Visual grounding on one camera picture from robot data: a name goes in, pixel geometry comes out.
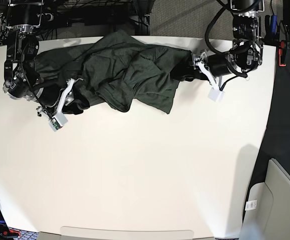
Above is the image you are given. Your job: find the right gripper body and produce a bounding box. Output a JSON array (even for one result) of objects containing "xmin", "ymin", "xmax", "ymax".
[{"xmin": 36, "ymin": 77, "xmax": 85, "ymax": 115}]

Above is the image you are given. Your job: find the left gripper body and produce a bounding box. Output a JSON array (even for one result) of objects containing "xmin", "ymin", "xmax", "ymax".
[{"xmin": 189, "ymin": 51, "xmax": 235, "ymax": 88}]

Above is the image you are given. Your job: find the dark green long-sleeve shirt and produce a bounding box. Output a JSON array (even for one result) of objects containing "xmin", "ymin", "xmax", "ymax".
[{"xmin": 35, "ymin": 30, "xmax": 191, "ymax": 114}]

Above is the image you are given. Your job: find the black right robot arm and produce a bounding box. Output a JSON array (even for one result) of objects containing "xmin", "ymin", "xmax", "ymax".
[{"xmin": 4, "ymin": 0, "xmax": 92, "ymax": 119}]

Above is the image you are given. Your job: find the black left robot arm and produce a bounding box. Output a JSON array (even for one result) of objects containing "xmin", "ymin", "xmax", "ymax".
[{"xmin": 171, "ymin": 0, "xmax": 264, "ymax": 91}]

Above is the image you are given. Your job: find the white power strip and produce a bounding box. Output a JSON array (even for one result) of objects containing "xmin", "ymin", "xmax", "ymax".
[{"xmin": 41, "ymin": 13, "xmax": 54, "ymax": 22}]

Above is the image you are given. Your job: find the red clamp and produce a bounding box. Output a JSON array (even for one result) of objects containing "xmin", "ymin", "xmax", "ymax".
[{"xmin": 278, "ymin": 41, "xmax": 286, "ymax": 67}]

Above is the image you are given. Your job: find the beige plastic bin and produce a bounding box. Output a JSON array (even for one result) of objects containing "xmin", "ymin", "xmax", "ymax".
[{"xmin": 239, "ymin": 159, "xmax": 290, "ymax": 240}]

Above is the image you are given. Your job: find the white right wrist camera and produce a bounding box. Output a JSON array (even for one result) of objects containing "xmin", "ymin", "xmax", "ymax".
[{"xmin": 49, "ymin": 113, "xmax": 68, "ymax": 132}]

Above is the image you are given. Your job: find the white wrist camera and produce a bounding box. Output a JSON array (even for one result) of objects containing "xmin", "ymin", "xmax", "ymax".
[
  {"xmin": 208, "ymin": 88, "xmax": 225, "ymax": 103},
  {"xmin": 49, "ymin": 113, "xmax": 68, "ymax": 132}
]

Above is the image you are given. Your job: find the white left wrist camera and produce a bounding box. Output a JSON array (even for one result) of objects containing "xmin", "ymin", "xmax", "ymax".
[{"xmin": 208, "ymin": 88, "xmax": 225, "ymax": 103}]

